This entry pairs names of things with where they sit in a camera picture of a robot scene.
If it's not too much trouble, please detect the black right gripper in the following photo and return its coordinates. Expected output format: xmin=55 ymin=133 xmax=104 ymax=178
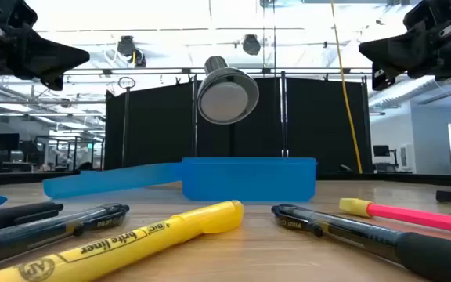
xmin=358 ymin=0 xmax=451 ymax=92

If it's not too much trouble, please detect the black marker pen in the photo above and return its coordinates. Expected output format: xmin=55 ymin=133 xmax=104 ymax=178
xmin=0 ymin=201 xmax=64 ymax=235

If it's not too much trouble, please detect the pink pencil yellow eraser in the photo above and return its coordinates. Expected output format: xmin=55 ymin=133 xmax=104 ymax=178
xmin=338 ymin=197 xmax=451 ymax=237

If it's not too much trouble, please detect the black clear-barrel pen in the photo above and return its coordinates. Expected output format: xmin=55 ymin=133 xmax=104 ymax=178
xmin=271 ymin=203 xmax=451 ymax=282
xmin=0 ymin=202 xmax=131 ymax=271

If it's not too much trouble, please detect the blue plastic supply box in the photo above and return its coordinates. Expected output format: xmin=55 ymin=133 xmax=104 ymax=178
xmin=43 ymin=156 xmax=317 ymax=203

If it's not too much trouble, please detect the yellow highlighter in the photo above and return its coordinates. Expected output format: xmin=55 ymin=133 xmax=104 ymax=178
xmin=0 ymin=199 xmax=245 ymax=282

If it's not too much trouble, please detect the black ceiling spotlight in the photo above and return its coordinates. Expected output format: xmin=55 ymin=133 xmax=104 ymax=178
xmin=242 ymin=34 xmax=262 ymax=56
xmin=133 ymin=49 xmax=147 ymax=68
xmin=117 ymin=34 xmax=136 ymax=57

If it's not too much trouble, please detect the black computer monitor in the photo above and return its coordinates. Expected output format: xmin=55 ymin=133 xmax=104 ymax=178
xmin=372 ymin=144 xmax=391 ymax=158
xmin=0 ymin=132 xmax=20 ymax=153

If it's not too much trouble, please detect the grey overhead crossbar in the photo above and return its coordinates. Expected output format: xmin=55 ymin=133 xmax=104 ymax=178
xmin=63 ymin=67 xmax=373 ymax=76

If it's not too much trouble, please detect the black partition screen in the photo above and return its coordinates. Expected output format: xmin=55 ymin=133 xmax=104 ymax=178
xmin=105 ymin=76 xmax=372 ymax=175

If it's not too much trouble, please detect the black desk lamp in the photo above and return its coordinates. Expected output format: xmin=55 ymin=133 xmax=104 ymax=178
xmin=197 ymin=55 xmax=261 ymax=125

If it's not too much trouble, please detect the yellow cable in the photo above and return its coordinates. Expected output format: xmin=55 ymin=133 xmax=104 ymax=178
xmin=330 ymin=0 xmax=363 ymax=175

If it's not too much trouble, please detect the ring-topped pole stand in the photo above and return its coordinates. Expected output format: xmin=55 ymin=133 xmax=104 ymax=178
xmin=117 ymin=76 xmax=136 ymax=169

